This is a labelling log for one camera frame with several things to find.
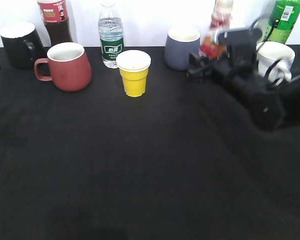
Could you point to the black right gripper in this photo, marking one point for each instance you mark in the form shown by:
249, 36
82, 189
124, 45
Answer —
242, 81

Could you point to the brown coffee drink bottle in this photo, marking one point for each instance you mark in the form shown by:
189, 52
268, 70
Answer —
220, 20

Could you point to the red-brown ceramic mug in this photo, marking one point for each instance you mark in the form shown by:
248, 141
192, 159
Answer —
69, 67

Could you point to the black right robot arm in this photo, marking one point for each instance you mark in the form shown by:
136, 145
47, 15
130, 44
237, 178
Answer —
271, 105

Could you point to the grey ceramic mug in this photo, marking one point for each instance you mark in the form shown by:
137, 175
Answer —
180, 43

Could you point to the black mug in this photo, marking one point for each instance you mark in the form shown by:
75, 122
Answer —
22, 44

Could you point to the white ceramic mug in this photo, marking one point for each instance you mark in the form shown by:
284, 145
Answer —
269, 52

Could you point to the green sprite bottle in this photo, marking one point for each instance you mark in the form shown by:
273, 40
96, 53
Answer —
283, 15

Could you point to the yellow paper cup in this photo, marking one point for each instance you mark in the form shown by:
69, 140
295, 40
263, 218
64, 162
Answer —
134, 68

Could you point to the dark cola bottle red label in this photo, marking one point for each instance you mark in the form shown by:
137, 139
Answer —
54, 14

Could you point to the clear water bottle green label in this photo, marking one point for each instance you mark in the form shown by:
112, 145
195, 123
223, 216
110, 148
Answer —
111, 33

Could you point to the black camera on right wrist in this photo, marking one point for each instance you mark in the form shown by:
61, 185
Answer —
241, 44

